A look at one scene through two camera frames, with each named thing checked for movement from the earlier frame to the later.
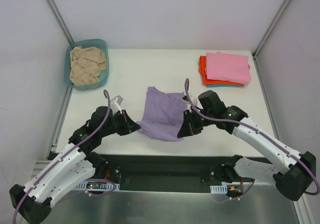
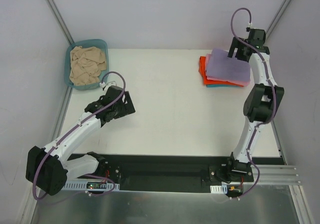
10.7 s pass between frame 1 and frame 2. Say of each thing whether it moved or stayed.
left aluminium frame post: stayed
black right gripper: moved
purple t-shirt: moved
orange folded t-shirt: stayed
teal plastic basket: stayed
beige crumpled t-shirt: stayed
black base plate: stayed
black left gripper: moved
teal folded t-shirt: stayed
